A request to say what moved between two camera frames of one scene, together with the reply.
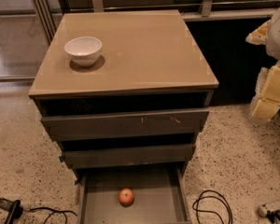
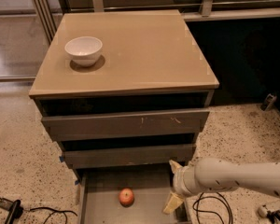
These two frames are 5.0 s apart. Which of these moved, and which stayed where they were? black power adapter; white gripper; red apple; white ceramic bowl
Moved: white gripper
Stayed: black power adapter; red apple; white ceramic bowl
